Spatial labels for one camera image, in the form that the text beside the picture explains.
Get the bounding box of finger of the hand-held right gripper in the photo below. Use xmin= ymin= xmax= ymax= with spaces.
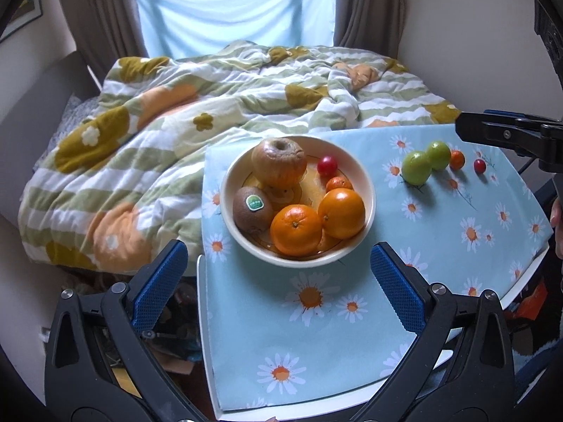
xmin=483 ymin=109 xmax=563 ymax=124
xmin=455 ymin=112 xmax=544 ymax=148

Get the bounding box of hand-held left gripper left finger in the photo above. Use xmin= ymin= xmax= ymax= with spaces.
xmin=44 ymin=239 xmax=207 ymax=422

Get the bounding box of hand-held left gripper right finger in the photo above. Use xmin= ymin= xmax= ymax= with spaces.
xmin=352 ymin=243 xmax=515 ymax=422

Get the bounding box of large orange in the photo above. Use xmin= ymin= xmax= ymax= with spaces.
xmin=270 ymin=203 xmax=324 ymax=256
xmin=317 ymin=187 xmax=367 ymax=240

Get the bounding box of small tangerine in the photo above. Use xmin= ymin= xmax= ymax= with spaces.
xmin=325 ymin=176 xmax=354 ymax=193

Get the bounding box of kiwi with green sticker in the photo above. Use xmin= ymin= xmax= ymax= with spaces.
xmin=232 ymin=186 xmax=274 ymax=234

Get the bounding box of cream bowl with duck print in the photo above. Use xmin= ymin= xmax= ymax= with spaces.
xmin=220 ymin=135 xmax=377 ymax=267

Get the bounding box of brownish wrinkled apple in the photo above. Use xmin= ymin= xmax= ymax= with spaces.
xmin=252 ymin=138 xmax=308 ymax=188

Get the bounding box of person's right hand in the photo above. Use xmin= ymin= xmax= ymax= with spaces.
xmin=550 ymin=198 xmax=563 ymax=258

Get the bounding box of green plum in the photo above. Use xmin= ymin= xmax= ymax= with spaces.
xmin=426 ymin=141 xmax=452 ymax=171
xmin=401 ymin=151 xmax=431 ymax=185

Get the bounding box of blue daisy print tablecloth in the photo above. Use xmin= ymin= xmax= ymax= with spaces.
xmin=201 ymin=123 xmax=555 ymax=410

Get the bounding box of black stand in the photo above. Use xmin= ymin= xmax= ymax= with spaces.
xmin=534 ymin=6 xmax=563 ymax=80

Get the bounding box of green striped floral blanket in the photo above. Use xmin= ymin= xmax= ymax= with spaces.
xmin=20 ymin=39 xmax=462 ymax=275

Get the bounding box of brown curtain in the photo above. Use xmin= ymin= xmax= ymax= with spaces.
xmin=333 ymin=0 xmax=412 ymax=60
xmin=55 ymin=0 xmax=148 ymax=60

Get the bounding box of grey patterned bed sheet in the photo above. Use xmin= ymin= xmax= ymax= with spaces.
xmin=39 ymin=94 xmax=106 ymax=161

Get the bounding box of grey bed headboard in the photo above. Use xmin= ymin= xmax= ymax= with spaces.
xmin=0 ymin=50 xmax=104 ymax=225

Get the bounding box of light blue window cloth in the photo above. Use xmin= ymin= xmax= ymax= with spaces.
xmin=134 ymin=0 xmax=337 ymax=60

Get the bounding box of framed wall picture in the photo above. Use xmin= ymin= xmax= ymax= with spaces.
xmin=0 ymin=0 xmax=42 ymax=42

